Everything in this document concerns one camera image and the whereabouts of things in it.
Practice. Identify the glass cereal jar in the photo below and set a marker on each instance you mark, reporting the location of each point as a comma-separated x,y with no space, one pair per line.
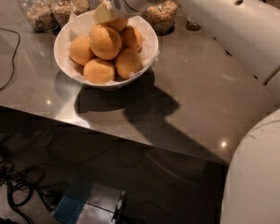
64,8
161,17

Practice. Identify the front centre large orange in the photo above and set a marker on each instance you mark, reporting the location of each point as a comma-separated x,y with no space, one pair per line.
105,42

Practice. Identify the blue and grey box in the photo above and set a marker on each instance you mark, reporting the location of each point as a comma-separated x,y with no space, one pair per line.
85,202

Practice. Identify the white paper bowl liner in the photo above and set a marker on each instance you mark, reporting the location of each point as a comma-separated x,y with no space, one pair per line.
78,27

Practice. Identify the right glass cereal jar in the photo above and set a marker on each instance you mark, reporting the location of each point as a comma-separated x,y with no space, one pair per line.
161,17

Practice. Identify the white bowl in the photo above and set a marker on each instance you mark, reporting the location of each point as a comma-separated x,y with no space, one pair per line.
62,55

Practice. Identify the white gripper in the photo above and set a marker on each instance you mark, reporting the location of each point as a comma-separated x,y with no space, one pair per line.
125,4

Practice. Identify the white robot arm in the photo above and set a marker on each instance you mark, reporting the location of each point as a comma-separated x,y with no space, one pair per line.
250,31

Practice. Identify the far left glass jar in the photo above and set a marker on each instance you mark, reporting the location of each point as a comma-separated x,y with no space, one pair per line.
39,14

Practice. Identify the clear glass bottle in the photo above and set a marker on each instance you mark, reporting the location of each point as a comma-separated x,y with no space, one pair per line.
192,25

